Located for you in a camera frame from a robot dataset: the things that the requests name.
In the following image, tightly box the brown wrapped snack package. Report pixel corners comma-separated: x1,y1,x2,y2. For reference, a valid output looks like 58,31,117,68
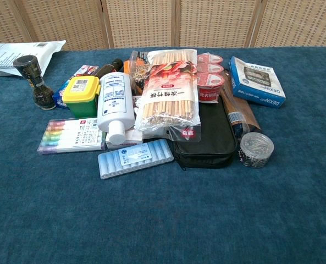
219,69,262,140

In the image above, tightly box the green bin with yellow lid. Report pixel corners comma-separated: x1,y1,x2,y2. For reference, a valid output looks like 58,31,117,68
62,75,102,119

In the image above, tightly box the white plastic bottle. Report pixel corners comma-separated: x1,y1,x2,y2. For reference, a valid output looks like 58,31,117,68
97,71,136,145

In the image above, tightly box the small white red box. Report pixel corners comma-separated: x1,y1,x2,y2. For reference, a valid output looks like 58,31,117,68
105,129,143,150

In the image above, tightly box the blue tablecloth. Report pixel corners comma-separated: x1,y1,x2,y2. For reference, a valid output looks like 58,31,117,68
0,46,326,264

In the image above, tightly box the light blue battery pack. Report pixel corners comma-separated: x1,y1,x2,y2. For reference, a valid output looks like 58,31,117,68
97,138,175,180

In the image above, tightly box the black zipper pouch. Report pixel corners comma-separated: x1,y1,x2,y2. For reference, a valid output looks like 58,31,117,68
169,95,239,172

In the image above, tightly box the pastel highlighter pen pack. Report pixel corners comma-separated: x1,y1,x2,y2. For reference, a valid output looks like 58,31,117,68
37,117,107,155

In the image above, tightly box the white plastic mailer bag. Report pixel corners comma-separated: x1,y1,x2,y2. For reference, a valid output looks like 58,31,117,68
0,40,67,78

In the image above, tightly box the disposable bamboo chopsticks pack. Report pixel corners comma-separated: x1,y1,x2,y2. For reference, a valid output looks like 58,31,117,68
134,48,202,143

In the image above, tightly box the orange black snack package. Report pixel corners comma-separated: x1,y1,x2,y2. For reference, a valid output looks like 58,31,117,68
123,50,152,96

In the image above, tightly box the woven folding screen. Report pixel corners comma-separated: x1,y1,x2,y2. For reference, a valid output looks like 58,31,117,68
0,0,326,52

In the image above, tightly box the dark brown glass bottle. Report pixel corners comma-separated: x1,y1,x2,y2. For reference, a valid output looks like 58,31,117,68
93,58,124,79

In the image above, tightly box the clear round jar of clips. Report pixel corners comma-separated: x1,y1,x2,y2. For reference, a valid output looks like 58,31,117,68
237,131,275,169

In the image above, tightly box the red white cup pack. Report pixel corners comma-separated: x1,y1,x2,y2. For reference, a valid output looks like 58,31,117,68
197,52,226,104

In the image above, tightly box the blue white Dexin box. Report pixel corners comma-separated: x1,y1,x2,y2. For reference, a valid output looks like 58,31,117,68
228,56,286,109

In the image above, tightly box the black pepper grinder bottle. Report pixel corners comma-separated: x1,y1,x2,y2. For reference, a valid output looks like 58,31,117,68
13,54,57,111

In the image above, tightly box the blue cling wrap box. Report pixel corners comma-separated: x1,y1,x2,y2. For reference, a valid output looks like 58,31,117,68
52,64,100,110

